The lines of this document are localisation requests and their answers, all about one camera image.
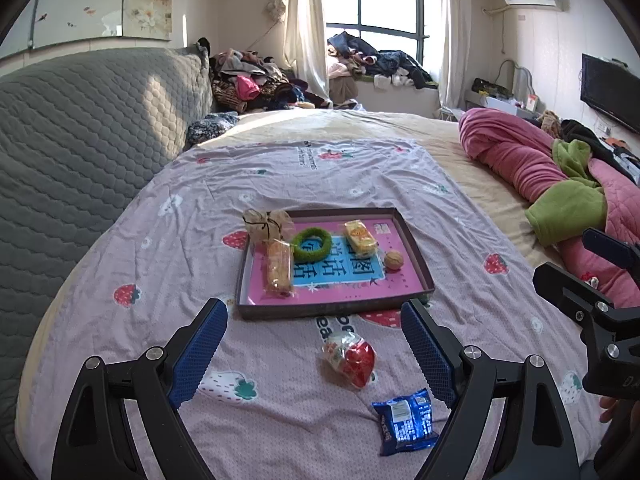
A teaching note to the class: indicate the grey quilted headboard cover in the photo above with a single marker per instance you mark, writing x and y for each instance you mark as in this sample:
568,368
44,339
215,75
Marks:
75,135

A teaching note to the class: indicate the cream curtain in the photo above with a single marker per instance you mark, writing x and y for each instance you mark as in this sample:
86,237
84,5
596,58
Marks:
455,25
305,20

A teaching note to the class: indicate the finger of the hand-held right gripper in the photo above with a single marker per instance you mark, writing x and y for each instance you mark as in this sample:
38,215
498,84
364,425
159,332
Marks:
610,250
565,290

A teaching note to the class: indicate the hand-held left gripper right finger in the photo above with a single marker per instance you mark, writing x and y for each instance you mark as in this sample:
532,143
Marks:
427,360

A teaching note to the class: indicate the floral wall painting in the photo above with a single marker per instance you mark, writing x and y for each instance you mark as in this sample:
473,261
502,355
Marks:
100,5

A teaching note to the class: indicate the black bag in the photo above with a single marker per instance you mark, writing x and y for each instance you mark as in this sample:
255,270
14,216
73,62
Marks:
490,87

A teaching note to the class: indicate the green fuzzy hair scrunchie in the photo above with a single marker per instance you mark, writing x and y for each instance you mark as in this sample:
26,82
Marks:
297,247

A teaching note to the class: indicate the dark patterned cloth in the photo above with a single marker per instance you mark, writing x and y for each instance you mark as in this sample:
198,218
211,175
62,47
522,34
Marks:
210,127

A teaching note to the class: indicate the red ball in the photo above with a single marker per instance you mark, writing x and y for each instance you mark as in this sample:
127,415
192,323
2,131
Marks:
357,362
591,279

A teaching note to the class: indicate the pink and blue book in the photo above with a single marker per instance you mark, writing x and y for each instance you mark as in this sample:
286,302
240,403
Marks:
345,280

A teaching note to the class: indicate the beige window seat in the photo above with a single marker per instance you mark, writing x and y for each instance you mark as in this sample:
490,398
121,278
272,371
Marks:
400,100

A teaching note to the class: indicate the pink box lid tray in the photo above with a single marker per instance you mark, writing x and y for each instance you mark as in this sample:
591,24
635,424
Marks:
320,309

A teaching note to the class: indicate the clothes heap on windowsill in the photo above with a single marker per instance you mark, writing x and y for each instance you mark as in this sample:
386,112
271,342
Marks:
395,65

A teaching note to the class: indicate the white curved frame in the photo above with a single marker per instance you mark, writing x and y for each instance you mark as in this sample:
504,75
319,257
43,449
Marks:
522,85

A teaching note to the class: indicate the black wall television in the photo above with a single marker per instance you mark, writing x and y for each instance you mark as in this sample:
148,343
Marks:
612,90

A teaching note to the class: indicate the beige organza pouch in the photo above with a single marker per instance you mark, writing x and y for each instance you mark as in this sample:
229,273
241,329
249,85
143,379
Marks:
260,227

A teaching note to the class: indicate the yellow snack packet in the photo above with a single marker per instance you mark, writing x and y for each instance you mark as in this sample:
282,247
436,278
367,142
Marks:
361,240

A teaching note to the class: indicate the green blanket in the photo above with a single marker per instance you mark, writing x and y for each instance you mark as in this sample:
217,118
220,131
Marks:
565,210

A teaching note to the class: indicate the black cloth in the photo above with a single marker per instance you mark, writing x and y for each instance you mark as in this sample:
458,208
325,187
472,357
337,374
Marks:
580,130

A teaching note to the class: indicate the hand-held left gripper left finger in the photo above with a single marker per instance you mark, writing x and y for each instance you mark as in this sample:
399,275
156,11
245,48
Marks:
200,355

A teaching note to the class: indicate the person's right hand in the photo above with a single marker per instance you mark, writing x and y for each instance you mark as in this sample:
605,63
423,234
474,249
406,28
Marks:
608,410

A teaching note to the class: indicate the pile of mixed clothes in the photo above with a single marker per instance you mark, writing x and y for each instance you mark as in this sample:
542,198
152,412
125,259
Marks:
250,85

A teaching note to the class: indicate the blue snack packet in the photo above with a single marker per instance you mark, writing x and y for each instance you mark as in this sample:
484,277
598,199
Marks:
405,422

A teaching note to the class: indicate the white table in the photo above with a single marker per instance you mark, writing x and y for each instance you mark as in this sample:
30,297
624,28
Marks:
500,105

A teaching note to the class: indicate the clear packet of orange cake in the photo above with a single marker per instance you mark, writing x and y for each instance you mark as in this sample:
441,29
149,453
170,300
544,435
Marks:
278,270

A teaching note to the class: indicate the pink quilt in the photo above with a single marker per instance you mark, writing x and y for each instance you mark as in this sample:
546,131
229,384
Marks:
505,145

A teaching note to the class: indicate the brown cloth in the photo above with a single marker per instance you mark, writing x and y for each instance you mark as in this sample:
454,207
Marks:
551,121

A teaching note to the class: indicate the brown walnut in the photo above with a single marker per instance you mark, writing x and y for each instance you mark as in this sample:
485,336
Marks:
393,261

